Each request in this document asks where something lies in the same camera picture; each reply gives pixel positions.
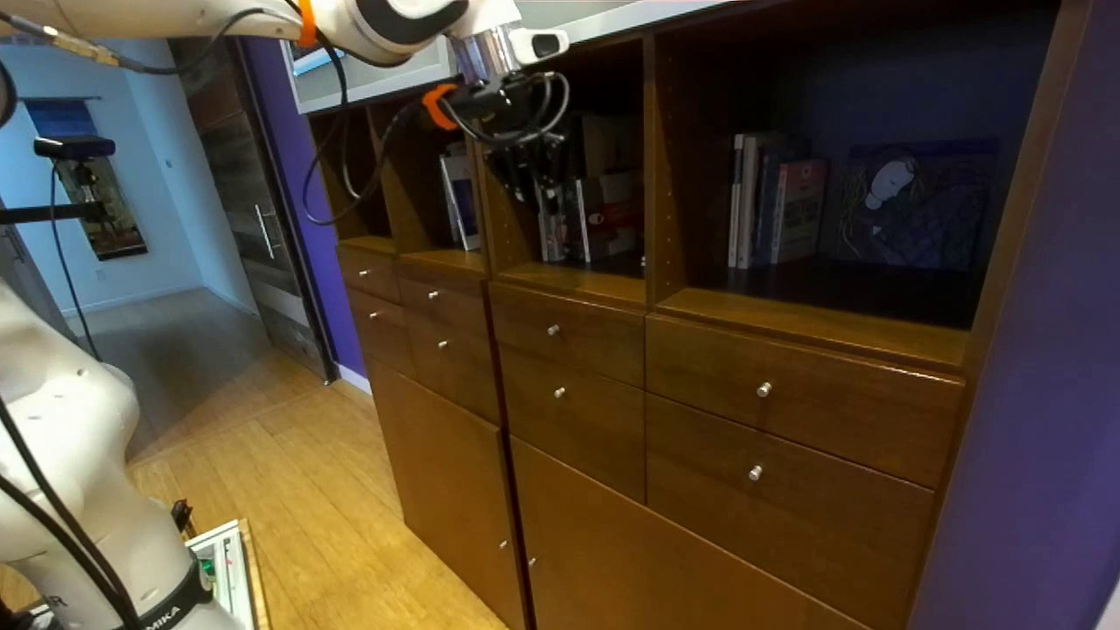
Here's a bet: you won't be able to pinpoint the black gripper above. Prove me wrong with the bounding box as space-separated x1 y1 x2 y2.
449 25 570 147

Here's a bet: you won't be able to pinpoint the upright books right shelf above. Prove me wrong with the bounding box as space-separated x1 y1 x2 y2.
729 134 830 269

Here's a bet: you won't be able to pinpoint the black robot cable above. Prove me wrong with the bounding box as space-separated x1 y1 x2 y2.
0 400 149 630

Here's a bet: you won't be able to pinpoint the book in left shelf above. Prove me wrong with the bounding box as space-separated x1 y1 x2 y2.
439 149 481 250

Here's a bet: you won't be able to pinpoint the dark picture book cover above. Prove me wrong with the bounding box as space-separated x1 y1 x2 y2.
821 137 999 274

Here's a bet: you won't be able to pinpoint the books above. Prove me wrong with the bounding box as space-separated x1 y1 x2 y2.
537 110 645 276

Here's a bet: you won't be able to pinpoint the brown wooden shelf cabinet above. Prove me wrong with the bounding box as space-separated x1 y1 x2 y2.
292 0 1115 630

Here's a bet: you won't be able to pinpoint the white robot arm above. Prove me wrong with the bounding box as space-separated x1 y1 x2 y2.
0 0 570 147

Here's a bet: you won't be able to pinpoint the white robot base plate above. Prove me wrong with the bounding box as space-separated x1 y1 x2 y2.
173 516 268 630

